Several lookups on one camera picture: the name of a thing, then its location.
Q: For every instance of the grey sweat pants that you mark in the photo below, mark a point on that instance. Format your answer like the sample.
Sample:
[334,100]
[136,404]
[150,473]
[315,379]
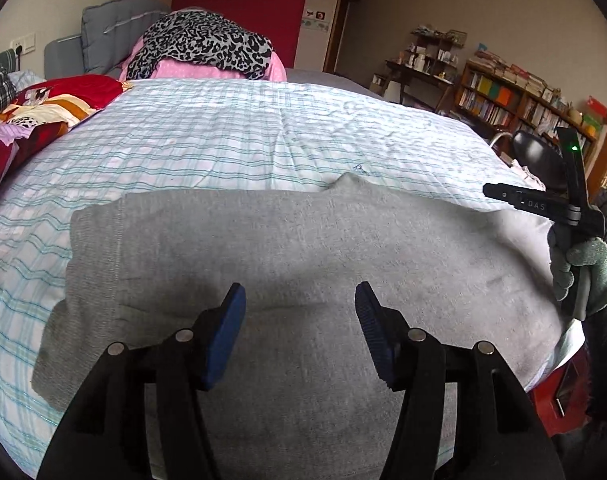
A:
[293,250]

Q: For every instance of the small desk shelf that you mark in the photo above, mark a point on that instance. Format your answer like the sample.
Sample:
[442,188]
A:
[436,47]

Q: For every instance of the plaid white bed sheet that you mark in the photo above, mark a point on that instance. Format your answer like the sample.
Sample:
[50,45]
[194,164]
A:
[233,130]

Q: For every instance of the white pink cloth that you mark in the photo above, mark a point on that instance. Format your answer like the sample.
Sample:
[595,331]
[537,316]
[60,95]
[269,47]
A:
[526,175]

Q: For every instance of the dark wooden desk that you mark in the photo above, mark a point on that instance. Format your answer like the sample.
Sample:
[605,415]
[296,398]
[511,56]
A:
[418,77]

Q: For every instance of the red patterned quilt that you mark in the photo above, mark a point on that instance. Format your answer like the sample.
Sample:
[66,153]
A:
[38,115]

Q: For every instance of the white wardrobe panel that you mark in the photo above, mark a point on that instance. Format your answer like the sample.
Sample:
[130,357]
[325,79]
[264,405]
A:
[316,45]

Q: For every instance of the brown wooden door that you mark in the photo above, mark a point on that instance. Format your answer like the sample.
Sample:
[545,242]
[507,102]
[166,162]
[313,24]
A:
[347,25]

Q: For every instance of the grey bed headboard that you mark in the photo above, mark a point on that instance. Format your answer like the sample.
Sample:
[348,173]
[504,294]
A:
[61,57]

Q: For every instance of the coloured boxes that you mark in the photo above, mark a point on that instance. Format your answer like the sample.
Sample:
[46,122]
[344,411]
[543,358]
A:
[594,115]

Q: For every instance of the wooden bookshelf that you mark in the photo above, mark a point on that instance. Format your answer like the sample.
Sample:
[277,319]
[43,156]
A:
[513,105]

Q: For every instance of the white wall socket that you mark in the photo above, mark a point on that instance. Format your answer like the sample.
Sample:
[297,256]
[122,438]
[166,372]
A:
[22,45]

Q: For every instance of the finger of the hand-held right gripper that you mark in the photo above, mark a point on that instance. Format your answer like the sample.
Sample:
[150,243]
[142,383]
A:
[528,204]

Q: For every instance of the stack of books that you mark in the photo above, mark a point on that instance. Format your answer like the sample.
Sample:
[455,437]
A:
[508,70]

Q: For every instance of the light blue pillow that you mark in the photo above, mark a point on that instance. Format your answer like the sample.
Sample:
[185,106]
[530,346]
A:
[28,80]

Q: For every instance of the black chair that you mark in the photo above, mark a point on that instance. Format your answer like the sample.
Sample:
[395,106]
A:
[538,157]

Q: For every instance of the grey quilted cushion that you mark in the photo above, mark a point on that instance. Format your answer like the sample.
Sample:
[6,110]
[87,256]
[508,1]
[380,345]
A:
[113,30]

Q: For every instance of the green striped pillow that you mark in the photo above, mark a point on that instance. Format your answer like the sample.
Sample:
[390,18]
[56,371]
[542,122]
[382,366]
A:
[6,60]

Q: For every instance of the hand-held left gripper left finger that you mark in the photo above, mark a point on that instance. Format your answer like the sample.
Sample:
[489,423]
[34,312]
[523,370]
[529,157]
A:
[226,330]

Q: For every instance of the leopard print cloth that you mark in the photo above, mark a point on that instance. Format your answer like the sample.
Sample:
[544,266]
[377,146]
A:
[203,42]

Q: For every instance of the grey blanket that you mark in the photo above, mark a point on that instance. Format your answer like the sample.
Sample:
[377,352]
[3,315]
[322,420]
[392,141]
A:
[328,82]

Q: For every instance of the person's right hand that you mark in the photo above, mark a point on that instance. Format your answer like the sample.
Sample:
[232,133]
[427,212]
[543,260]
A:
[603,270]

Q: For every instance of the person's right forearm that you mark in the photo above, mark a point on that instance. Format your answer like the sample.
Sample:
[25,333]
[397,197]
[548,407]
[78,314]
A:
[606,360]

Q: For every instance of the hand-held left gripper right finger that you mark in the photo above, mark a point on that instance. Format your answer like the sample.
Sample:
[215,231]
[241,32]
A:
[376,335]

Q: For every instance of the pink pillow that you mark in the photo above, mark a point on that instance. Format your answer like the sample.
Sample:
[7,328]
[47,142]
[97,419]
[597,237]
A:
[183,71]

